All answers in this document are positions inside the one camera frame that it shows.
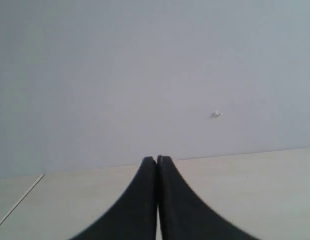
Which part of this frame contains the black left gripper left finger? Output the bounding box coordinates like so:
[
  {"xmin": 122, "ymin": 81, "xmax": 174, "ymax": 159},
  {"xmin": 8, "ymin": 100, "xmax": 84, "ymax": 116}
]
[{"xmin": 72, "ymin": 156, "xmax": 158, "ymax": 240}]

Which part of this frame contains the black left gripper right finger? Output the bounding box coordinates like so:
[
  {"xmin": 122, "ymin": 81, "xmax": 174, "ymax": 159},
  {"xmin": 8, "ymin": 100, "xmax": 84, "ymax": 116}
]
[{"xmin": 157, "ymin": 155, "xmax": 256, "ymax": 240}]

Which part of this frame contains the white wall hook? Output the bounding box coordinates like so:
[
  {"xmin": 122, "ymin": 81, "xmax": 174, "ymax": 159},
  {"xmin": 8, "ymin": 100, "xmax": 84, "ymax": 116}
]
[{"xmin": 210, "ymin": 111, "xmax": 222, "ymax": 118}]

